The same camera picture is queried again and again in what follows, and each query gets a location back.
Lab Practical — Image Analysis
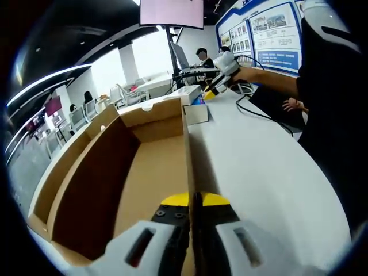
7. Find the person's black shirt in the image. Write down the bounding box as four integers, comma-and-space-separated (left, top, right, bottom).
296, 17, 368, 239

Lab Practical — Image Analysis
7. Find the brown cardboard shoe box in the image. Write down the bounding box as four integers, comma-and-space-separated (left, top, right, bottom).
27, 97, 202, 276

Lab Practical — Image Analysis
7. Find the large pink display screen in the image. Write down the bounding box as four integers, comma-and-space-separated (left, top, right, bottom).
139, 0, 204, 29

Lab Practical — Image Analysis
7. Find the white worn device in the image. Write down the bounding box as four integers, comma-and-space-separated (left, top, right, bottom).
300, 0, 362, 54

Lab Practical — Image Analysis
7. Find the blue white wall display board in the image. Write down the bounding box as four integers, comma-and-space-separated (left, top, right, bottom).
215, 2, 302, 76

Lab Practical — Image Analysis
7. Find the white keyboard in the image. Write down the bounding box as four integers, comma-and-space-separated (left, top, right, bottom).
178, 66, 221, 76

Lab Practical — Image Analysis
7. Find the black cable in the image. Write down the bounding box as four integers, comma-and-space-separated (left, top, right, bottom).
233, 54, 296, 138

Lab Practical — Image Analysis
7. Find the blue tissue pack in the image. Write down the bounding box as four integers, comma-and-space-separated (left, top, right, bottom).
183, 104, 209, 127

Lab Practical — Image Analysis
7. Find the white medicine box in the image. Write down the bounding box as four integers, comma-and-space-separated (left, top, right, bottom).
171, 85, 201, 105

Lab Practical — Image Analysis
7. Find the curved ceiling light strip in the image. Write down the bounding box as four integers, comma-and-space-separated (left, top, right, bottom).
6, 63, 93, 109

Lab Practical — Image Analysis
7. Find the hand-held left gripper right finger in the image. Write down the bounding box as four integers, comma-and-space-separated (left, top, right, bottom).
195, 191, 284, 276

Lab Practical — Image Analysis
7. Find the row of white office chairs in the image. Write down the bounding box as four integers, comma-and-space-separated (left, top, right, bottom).
68, 79, 150, 130

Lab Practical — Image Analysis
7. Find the person's right hand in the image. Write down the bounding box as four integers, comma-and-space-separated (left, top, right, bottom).
228, 66, 255, 87

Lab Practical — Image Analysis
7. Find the red wall screen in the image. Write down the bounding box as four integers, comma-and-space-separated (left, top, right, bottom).
44, 96, 63, 117

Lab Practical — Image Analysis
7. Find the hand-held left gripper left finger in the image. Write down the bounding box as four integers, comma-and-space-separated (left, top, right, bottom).
89, 193, 191, 276

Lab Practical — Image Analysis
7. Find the black display stand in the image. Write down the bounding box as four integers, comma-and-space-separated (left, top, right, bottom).
165, 25, 185, 95

